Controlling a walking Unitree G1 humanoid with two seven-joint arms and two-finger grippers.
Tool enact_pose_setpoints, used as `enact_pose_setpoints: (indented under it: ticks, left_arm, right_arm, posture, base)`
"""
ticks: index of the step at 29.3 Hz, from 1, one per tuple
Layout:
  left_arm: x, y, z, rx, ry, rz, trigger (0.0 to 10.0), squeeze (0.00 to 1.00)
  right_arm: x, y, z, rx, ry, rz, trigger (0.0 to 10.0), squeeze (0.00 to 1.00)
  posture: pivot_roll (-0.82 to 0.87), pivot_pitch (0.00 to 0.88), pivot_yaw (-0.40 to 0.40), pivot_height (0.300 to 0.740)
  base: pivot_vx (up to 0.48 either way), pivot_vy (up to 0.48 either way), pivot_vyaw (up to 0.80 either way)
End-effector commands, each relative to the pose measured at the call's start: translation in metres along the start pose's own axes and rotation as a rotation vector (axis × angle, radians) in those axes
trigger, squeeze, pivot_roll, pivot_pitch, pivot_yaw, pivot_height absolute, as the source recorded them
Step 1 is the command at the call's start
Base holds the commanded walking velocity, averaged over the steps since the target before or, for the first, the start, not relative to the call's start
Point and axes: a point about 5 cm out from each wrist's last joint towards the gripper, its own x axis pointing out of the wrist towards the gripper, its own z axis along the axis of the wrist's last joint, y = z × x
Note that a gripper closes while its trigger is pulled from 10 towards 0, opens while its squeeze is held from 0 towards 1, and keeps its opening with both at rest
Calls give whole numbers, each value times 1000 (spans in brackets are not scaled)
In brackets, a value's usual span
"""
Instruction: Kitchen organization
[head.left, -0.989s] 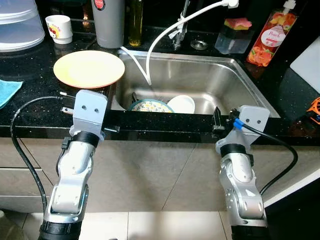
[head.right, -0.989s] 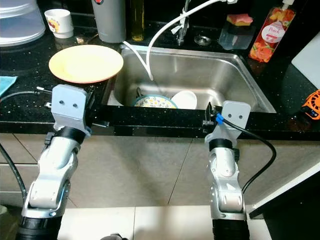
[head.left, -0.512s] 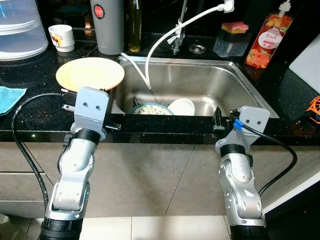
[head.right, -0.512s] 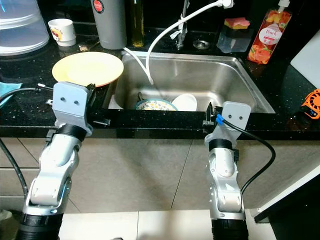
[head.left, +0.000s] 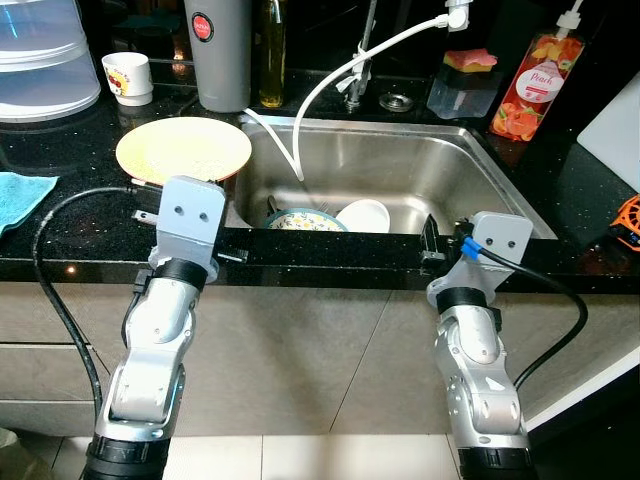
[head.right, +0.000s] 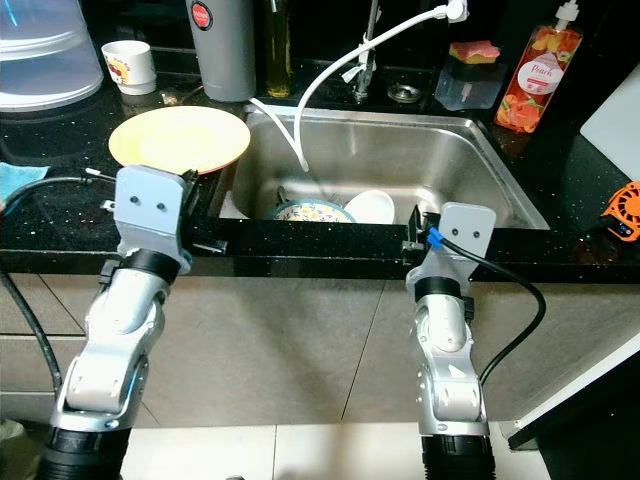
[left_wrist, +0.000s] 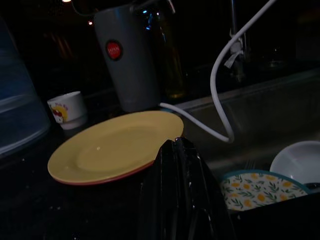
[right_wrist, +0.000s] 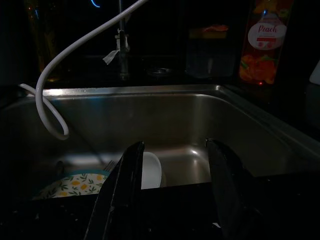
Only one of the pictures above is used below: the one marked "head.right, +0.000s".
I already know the white cutting board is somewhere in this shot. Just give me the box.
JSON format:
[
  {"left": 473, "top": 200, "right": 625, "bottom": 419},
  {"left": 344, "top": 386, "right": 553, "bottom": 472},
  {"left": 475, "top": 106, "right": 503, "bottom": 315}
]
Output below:
[{"left": 580, "top": 90, "right": 640, "bottom": 181}]

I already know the black floor cabinet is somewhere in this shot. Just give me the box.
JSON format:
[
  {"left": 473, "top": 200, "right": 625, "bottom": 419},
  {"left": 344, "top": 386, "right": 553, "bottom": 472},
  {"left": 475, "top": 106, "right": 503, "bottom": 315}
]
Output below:
[{"left": 510, "top": 380, "right": 640, "bottom": 480}]

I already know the red yellow sponge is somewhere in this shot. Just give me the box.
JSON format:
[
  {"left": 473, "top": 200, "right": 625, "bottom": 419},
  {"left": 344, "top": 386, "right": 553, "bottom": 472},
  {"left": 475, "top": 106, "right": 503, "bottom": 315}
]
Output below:
[{"left": 448, "top": 40, "right": 501, "bottom": 64}]

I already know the chrome faucet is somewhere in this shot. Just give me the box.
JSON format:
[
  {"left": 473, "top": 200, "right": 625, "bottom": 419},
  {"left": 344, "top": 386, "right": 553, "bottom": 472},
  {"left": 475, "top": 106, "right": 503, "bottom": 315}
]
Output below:
[{"left": 350, "top": 0, "right": 381, "bottom": 104}]

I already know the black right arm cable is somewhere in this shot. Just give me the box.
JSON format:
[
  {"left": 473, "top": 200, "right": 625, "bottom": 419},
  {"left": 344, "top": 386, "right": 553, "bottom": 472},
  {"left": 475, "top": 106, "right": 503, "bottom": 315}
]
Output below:
[{"left": 425, "top": 228, "right": 546, "bottom": 386}]

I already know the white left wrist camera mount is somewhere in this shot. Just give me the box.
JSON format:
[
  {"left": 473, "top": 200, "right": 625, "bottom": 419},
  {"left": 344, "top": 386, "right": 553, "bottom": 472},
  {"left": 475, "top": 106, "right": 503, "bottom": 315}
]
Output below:
[{"left": 115, "top": 165, "right": 193, "bottom": 271}]

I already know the grey cabinet door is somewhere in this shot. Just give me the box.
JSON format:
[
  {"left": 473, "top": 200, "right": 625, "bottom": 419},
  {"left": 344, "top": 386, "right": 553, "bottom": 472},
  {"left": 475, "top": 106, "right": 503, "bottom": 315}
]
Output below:
[
  {"left": 340, "top": 280, "right": 640, "bottom": 427},
  {"left": 40, "top": 280, "right": 403, "bottom": 427}
]

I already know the green woven sack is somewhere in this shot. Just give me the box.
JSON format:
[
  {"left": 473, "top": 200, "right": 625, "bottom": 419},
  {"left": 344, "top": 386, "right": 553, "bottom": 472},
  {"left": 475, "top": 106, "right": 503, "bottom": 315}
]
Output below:
[{"left": 0, "top": 420, "right": 26, "bottom": 480}]

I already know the clear plastic sponge holder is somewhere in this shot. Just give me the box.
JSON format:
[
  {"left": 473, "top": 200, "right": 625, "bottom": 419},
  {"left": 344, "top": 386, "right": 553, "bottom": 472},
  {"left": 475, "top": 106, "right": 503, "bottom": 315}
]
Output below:
[{"left": 433, "top": 42, "right": 504, "bottom": 111}]

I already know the plain yellow plate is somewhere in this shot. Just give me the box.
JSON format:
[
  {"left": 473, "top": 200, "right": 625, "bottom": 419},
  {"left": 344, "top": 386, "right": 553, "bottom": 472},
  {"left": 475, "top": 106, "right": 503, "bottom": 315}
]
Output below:
[{"left": 108, "top": 105, "right": 251, "bottom": 176}]

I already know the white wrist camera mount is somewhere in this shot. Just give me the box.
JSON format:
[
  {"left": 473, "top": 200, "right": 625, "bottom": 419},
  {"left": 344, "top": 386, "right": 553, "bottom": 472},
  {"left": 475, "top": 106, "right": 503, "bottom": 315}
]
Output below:
[
  {"left": 115, "top": 165, "right": 193, "bottom": 271},
  {"left": 408, "top": 202, "right": 498, "bottom": 301}
]

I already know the white hose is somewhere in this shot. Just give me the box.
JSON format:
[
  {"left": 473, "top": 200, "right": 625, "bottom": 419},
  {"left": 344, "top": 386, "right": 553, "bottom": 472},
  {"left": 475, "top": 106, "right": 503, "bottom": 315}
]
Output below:
[{"left": 248, "top": 0, "right": 471, "bottom": 173}]

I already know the white plate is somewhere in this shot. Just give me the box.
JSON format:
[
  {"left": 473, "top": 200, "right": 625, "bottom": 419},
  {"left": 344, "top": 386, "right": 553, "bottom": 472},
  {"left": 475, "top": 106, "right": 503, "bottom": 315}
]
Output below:
[{"left": 345, "top": 190, "right": 396, "bottom": 226}]

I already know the clear plastic lidded container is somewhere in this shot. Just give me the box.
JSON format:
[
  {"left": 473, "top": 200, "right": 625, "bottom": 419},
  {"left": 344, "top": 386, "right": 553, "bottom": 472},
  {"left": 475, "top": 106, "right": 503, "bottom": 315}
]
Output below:
[{"left": 0, "top": 0, "right": 103, "bottom": 111}]

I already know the peach dish soap bottle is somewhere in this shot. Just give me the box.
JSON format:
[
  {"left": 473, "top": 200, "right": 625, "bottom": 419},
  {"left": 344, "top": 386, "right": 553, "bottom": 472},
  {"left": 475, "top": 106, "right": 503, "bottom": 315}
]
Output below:
[{"left": 495, "top": 0, "right": 586, "bottom": 134}]

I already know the teal cloth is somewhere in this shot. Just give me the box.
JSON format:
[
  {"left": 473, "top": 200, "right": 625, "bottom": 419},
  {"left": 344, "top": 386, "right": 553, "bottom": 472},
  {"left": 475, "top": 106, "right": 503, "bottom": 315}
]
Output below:
[{"left": 0, "top": 162, "right": 51, "bottom": 201}]

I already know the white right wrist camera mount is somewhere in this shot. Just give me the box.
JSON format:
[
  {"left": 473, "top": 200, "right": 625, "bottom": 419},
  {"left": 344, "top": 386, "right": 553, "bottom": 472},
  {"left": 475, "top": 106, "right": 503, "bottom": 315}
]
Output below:
[{"left": 408, "top": 202, "right": 498, "bottom": 301}]

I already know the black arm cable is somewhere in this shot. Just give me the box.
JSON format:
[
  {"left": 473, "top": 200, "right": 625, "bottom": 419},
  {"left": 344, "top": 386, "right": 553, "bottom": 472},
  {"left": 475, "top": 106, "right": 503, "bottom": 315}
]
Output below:
[
  {"left": 425, "top": 228, "right": 546, "bottom": 386},
  {"left": 0, "top": 172, "right": 121, "bottom": 396}
]

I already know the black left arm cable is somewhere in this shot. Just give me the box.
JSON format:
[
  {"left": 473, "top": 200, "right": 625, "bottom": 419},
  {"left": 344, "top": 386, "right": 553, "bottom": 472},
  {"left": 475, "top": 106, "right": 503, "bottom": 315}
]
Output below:
[{"left": 0, "top": 172, "right": 121, "bottom": 396}]

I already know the white printed cup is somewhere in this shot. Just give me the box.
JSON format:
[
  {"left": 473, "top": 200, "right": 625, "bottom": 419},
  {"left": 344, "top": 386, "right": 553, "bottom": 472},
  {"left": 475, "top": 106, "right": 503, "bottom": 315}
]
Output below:
[{"left": 102, "top": 40, "right": 156, "bottom": 96}]

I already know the round steel counter cap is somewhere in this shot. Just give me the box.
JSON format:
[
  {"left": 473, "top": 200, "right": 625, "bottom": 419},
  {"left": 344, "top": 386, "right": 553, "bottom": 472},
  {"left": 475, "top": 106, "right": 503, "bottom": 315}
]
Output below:
[{"left": 387, "top": 83, "right": 423, "bottom": 104}]

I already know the stainless steel sink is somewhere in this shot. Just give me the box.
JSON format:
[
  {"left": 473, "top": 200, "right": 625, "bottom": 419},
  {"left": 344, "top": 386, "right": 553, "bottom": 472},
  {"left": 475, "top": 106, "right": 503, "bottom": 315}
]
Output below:
[{"left": 220, "top": 105, "right": 551, "bottom": 233}]

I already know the grey cylinder red round logo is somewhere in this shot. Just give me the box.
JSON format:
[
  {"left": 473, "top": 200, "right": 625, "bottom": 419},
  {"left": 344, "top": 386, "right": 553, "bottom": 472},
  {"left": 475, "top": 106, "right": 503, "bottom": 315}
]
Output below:
[{"left": 186, "top": 0, "right": 256, "bottom": 103}]

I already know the yellow oil bottle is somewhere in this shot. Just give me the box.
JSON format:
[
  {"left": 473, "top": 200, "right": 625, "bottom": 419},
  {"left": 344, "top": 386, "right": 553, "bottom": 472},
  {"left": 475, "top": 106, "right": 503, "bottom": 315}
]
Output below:
[{"left": 263, "top": 0, "right": 293, "bottom": 99}]

